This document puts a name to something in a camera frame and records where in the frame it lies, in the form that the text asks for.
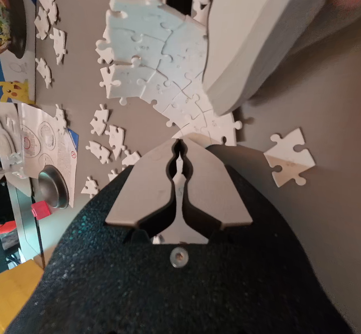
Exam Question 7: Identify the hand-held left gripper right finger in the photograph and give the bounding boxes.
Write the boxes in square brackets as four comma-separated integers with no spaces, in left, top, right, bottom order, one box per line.
[180,139,254,231]

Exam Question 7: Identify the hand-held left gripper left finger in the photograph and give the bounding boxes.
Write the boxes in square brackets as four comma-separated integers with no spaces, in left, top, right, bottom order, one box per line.
[104,139,181,231]

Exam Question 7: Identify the assembled curved puzzle section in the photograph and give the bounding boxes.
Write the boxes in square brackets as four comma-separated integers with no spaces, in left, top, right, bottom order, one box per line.
[95,0,243,147]

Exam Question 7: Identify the white puzzle pieces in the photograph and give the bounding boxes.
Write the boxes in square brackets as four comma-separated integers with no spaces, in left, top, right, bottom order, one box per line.
[34,0,316,199]

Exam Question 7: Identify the blue cardboard puzzle box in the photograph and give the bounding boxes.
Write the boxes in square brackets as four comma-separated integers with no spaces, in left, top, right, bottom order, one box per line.
[0,0,39,105]

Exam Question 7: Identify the black round display stand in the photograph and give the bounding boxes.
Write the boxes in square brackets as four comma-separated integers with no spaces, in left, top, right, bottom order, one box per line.
[37,165,70,209]

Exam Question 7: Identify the printed instruction leaflet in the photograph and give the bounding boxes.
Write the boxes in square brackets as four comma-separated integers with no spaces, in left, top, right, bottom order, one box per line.
[17,103,79,208]

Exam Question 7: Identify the small red plastic case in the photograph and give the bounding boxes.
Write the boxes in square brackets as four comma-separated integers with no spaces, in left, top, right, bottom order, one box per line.
[30,200,52,220]

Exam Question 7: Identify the yellow plastic bin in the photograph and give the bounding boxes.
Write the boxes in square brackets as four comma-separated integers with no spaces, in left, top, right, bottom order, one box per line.
[0,258,46,334]

